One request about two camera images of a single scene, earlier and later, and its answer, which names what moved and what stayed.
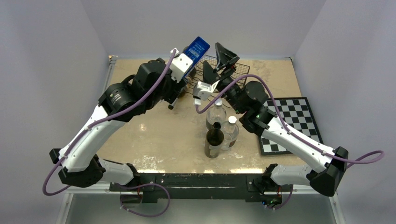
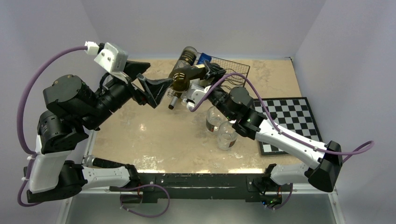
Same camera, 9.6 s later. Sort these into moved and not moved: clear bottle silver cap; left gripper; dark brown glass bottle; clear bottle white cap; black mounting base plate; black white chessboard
Moved: dark brown glass bottle; left gripper
Not moved: black mounting base plate; clear bottle silver cap; clear bottle white cap; black white chessboard
